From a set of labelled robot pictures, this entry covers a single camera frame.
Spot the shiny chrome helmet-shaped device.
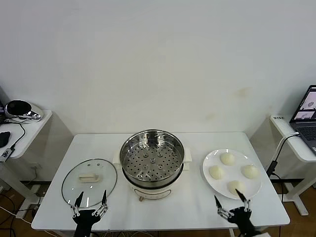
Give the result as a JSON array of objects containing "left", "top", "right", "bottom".
[{"left": 4, "top": 99, "right": 44, "bottom": 121}]

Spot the cream electric cooking pot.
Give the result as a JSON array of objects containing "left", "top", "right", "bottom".
[{"left": 122, "top": 161, "right": 191, "bottom": 202}]

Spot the stainless steel steamer basket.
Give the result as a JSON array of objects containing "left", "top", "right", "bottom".
[{"left": 113, "top": 128, "right": 193, "bottom": 183}]

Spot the thin black desk cable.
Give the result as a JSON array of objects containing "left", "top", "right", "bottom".
[{"left": 0, "top": 118, "right": 26, "bottom": 150}]

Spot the white round plate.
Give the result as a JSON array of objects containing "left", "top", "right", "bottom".
[{"left": 202, "top": 148, "right": 262, "bottom": 200}]

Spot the white usb cable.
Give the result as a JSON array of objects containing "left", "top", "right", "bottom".
[{"left": 273, "top": 132, "right": 301, "bottom": 163}]

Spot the black cable dongle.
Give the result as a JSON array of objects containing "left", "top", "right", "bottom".
[{"left": 267, "top": 160, "right": 278, "bottom": 176}]

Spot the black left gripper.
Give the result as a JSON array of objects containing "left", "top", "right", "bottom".
[{"left": 70, "top": 189, "right": 109, "bottom": 237}]

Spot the white steamed baozi bun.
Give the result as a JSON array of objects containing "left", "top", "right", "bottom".
[
  {"left": 220, "top": 152, "right": 237, "bottom": 165},
  {"left": 208, "top": 165, "right": 225, "bottom": 180},
  {"left": 227, "top": 180, "right": 247, "bottom": 196},
  {"left": 240, "top": 164, "right": 261, "bottom": 179}
]

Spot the black computer mouse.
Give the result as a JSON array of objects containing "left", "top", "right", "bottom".
[{"left": 0, "top": 131, "right": 12, "bottom": 148}]

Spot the glass lid with cream handle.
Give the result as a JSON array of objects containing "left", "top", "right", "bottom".
[{"left": 61, "top": 158, "right": 118, "bottom": 208}]

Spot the white printed usb hub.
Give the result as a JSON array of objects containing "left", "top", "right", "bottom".
[{"left": 0, "top": 145, "right": 16, "bottom": 162}]

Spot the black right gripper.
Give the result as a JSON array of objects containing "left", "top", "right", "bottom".
[{"left": 214, "top": 189, "right": 262, "bottom": 237}]

